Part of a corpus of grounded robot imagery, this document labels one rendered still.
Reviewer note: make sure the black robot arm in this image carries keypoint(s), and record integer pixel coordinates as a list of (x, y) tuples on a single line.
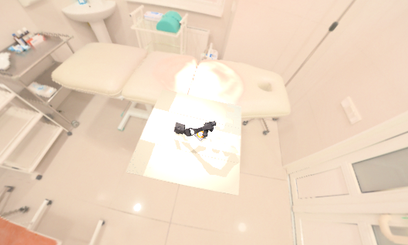
[(187, 132)]

